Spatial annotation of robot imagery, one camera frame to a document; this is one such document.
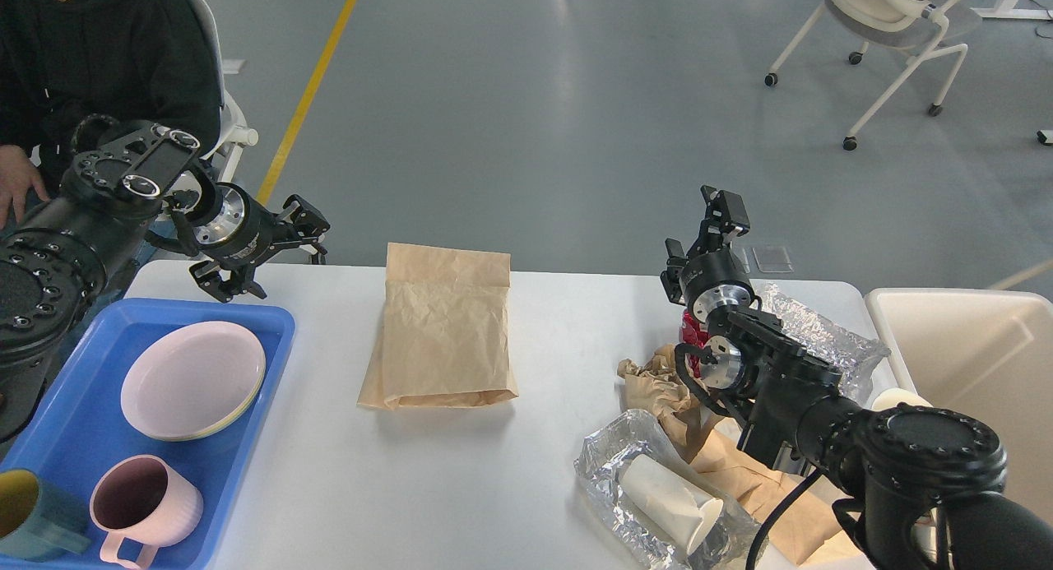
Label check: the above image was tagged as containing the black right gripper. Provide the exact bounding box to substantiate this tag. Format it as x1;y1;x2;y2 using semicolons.
661;185;756;322

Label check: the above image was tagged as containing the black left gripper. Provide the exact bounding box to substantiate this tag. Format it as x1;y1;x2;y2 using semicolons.
188;183;331;304

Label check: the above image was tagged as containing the large brown paper bag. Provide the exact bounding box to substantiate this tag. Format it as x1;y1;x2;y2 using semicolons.
357;243;519;411

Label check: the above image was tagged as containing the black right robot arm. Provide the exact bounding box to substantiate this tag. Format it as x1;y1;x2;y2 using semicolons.
661;185;1052;569

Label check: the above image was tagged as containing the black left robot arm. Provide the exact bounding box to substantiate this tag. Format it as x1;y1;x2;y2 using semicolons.
2;115;330;440

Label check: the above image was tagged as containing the clear floor plate left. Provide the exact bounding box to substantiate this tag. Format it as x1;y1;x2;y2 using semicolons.
731;247;751;274

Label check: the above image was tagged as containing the clear floor plate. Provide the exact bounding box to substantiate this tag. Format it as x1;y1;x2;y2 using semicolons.
731;247;751;274
751;245;795;274

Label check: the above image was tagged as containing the clear floor plate right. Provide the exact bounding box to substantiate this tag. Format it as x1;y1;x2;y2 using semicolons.
751;245;795;274

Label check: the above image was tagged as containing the crushed red soda can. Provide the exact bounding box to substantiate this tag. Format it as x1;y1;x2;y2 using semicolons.
680;310;708;378

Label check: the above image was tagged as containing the white office chair left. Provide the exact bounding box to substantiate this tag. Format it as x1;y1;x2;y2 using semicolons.
173;0;326;266

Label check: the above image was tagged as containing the white office chair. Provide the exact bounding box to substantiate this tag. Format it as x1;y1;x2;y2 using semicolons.
173;0;326;266
764;0;982;151

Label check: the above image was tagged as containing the crumpled brown paper ball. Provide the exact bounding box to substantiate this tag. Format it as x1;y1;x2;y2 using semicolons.
617;343;703;456

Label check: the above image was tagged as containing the pink ceramic plate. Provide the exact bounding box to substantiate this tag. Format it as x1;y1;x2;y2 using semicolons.
120;320;267;443

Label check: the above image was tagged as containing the crumpled foil container back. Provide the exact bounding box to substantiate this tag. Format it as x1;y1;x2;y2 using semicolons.
758;284;891;405

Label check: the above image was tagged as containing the white paper cup upright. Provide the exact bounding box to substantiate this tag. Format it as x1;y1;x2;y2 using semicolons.
871;387;932;411

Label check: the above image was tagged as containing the blue plastic tray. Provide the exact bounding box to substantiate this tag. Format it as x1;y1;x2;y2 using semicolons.
2;298;296;569

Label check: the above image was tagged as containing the white paper cup lying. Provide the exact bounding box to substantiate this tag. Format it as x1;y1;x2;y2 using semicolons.
619;455;726;555

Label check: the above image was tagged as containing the pink ribbed mug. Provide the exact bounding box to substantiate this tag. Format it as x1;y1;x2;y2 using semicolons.
90;454;204;569

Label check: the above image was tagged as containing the person in black hoodie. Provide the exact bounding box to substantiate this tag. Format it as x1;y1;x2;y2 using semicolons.
1;0;222;225

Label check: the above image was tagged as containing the foil tray front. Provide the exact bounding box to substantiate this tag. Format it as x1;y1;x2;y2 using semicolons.
574;409;759;569

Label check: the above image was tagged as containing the flat brown paper bag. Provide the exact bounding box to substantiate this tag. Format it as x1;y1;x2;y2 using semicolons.
690;419;870;569

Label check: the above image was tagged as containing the beige plastic bin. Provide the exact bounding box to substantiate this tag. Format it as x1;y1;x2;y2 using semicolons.
865;289;1052;520

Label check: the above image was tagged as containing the white office chair right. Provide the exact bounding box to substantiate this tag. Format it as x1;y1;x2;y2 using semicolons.
764;0;982;151

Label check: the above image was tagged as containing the teal mug yellow inside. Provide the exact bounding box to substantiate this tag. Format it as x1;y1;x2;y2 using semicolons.
1;469;93;562

